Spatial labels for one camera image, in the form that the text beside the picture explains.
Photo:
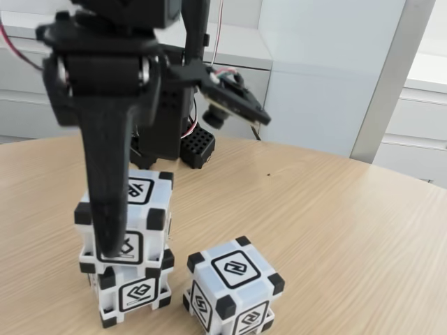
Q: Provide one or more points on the white cube with angular glyph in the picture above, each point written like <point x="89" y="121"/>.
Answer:
<point x="136" y="291"/>

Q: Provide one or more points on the white cube with looped glyph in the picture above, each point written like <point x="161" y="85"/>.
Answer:
<point x="157" y="195"/>

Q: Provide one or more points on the small white drawer cabinet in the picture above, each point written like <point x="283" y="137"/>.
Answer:
<point x="419" y="118"/>

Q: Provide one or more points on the white cube with zigzag glyph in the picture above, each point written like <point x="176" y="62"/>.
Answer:
<point x="234" y="268"/>

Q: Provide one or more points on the grey metal post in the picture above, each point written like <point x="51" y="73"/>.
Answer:
<point x="384" y="104"/>

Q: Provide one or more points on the camera module on black mount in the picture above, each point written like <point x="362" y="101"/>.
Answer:
<point x="214" y="118"/>

